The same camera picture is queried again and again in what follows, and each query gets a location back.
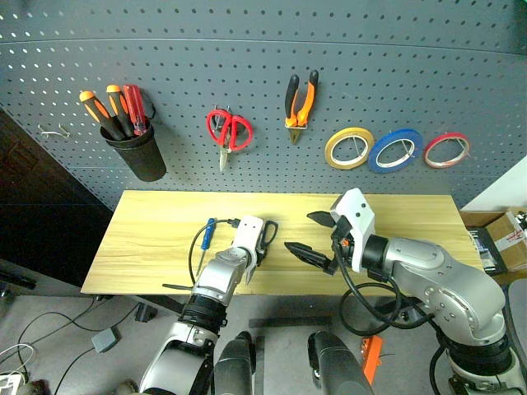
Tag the black tool holder cup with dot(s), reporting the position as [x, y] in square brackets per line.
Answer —
[140, 156]

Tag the orange plastic piece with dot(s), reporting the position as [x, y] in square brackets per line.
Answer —
[372, 358]

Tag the orange black screwdriver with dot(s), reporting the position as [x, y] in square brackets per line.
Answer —
[119, 109]
[99, 112]

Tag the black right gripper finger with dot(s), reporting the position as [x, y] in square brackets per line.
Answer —
[311, 255]
[323, 219]

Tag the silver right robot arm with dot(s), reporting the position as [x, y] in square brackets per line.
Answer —
[444, 280]

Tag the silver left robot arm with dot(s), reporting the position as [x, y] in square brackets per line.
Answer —
[220, 275]

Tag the orange black pliers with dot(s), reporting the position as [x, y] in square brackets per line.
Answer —
[306, 103]

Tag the black flat items stack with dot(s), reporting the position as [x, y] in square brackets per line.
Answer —
[486, 251]

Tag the red tape roll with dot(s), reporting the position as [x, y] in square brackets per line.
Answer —
[429, 158]

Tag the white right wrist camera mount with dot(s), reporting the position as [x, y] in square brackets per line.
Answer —
[358, 218]

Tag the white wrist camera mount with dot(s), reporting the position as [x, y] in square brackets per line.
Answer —
[249, 234]
[358, 218]

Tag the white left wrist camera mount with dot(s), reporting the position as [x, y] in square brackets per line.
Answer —
[249, 234]

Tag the blue tape roll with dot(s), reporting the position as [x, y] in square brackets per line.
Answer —
[375, 158]

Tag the grey metal pegboard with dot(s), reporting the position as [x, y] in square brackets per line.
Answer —
[263, 49]

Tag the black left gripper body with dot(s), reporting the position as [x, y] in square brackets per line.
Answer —
[260, 252]

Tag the bare metal peg hook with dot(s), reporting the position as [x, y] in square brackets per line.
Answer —
[52, 132]

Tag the grey floor box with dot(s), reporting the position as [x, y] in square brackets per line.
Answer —
[105, 339]

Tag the yellow tape roll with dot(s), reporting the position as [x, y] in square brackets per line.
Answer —
[331, 153]

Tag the dark rounded shape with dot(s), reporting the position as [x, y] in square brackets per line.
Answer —
[337, 366]
[234, 366]

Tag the brown cardboard box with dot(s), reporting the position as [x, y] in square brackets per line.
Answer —
[508, 243]

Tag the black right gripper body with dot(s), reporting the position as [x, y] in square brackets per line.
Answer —
[343, 253]

